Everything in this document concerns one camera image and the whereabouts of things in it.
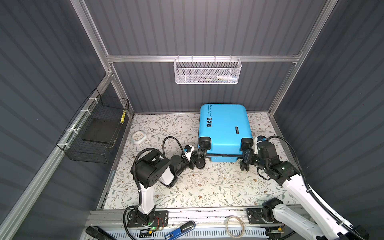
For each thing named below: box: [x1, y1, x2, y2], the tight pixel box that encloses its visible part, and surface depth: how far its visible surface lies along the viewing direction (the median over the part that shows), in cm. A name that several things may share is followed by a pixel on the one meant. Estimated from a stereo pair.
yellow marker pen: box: [120, 109, 127, 124], surface depth 84 cm
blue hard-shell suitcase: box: [196, 104, 254, 169], surface depth 85 cm
